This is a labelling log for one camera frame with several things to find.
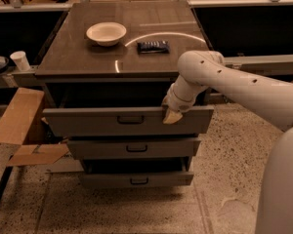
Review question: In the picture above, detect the white paper cup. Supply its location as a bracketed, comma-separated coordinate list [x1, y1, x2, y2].
[10, 51, 30, 71]

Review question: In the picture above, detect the dark blue snack packet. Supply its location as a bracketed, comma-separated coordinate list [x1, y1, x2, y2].
[137, 41, 170, 54]

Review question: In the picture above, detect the brown cardboard box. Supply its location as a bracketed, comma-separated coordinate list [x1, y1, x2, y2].
[0, 88, 68, 167]

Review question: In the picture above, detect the white bowl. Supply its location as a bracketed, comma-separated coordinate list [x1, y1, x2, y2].
[86, 22, 127, 47]

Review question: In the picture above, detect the grey bottom drawer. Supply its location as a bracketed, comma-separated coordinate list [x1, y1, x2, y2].
[79, 157, 193, 189]

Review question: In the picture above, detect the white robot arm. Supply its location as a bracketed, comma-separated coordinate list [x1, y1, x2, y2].
[163, 51, 293, 234]

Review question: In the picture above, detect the grey middle drawer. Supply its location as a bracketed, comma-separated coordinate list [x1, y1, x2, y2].
[67, 137, 200, 160]

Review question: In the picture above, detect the grey top drawer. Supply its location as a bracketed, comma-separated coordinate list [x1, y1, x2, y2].
[43, 106, 214, 137]

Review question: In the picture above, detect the grey drawer cabinet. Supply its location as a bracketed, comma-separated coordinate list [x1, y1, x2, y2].
[34, 0, 220, 177]

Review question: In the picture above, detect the grey drawer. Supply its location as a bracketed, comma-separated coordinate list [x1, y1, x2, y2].
[79, 157, 193, 189]
[67, 137, 200, 160]
[43, 106, 214, 137]

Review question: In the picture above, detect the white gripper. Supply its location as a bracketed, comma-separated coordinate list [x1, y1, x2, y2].
[161, 83, 196, 125]

